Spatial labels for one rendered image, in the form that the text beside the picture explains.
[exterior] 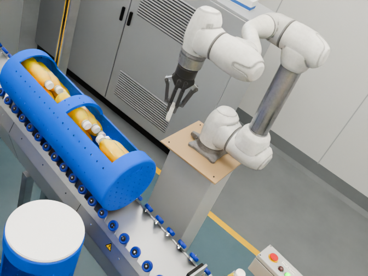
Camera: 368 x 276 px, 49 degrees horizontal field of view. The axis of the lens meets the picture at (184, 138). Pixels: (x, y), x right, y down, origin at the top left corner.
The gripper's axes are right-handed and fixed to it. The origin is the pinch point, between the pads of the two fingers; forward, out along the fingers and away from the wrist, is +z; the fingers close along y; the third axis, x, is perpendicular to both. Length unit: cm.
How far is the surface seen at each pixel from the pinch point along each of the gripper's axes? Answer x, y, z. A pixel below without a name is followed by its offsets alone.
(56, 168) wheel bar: -11, 38, 55
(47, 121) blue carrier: -15, 47, 34
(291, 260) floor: -82, -143, 148
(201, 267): 31, -30, 43
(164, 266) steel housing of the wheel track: 26, -18, 55
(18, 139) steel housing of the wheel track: -29, 62, 62
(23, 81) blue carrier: -33, 65, 30
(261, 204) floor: -135, -122, 147
